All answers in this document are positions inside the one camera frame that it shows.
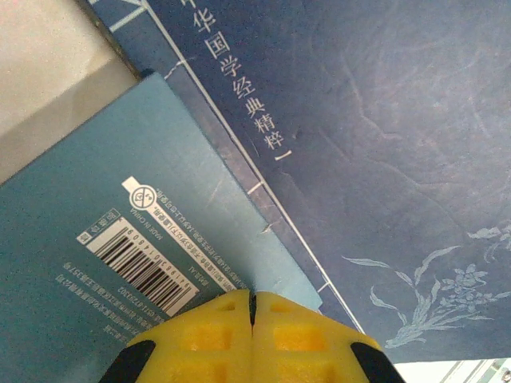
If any teal notebook with barcode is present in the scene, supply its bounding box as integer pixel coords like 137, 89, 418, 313
0, 71, 324, 383

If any wide grooved aluminium rail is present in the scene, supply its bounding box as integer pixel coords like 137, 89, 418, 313
393, 357, 511, 383

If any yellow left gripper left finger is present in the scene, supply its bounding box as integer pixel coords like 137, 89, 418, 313
99, 289, 256, 383

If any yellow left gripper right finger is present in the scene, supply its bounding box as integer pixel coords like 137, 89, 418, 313
250, 290, 406, 383

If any dark blue book yellow label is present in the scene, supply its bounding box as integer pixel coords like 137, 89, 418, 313
85, 0, 511, 365

